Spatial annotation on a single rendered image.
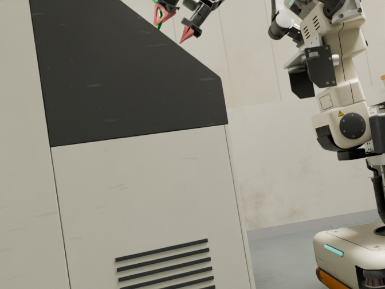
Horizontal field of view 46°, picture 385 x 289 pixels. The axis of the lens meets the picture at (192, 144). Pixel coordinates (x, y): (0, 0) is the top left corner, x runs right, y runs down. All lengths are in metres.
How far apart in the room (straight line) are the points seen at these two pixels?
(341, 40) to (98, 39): 0.96
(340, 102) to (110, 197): 0.95
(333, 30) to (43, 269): 1.33
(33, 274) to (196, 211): 0.52
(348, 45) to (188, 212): 0.94
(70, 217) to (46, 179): 0.13
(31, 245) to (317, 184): 2.90
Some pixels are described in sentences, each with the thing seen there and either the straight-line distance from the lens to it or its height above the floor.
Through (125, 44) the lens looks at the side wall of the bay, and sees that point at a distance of 1.48.
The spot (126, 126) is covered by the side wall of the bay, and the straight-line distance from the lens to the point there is 1.42.
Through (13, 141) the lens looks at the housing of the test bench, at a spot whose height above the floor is 0.82.
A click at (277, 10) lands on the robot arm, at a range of 2.17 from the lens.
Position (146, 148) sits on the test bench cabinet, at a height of 0.75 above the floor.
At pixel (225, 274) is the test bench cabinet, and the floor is 0.31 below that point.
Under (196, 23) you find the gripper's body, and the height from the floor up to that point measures 1.28.
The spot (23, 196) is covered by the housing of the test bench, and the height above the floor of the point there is 0.66.
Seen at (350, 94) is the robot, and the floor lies 0.84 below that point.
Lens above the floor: 0.67
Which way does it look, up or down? 3 degrees up
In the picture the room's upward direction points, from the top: 9 degrees counter-clockwise
